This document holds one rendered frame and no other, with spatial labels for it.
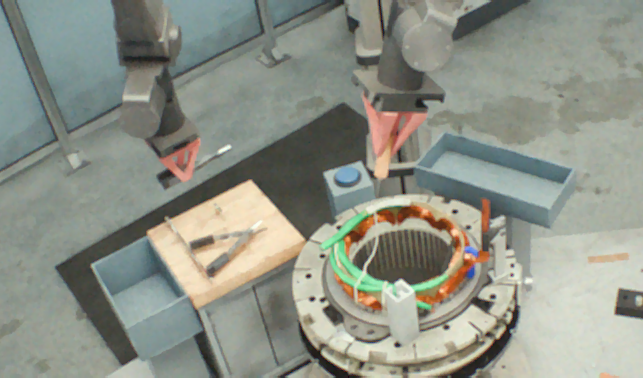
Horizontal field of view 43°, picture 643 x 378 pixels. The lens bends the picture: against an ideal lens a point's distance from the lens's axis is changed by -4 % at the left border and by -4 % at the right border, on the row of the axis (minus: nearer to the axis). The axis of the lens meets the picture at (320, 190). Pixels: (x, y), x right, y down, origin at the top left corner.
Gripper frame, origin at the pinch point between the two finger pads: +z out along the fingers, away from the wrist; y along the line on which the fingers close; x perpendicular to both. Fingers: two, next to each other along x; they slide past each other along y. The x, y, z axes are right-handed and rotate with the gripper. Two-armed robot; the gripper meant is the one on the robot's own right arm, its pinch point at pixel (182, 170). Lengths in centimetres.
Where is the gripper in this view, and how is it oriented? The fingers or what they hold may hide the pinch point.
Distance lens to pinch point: 134.0
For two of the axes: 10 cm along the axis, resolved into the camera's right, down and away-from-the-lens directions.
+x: 8.4, -4.5, 3.0
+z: 1.6, 7.4, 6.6
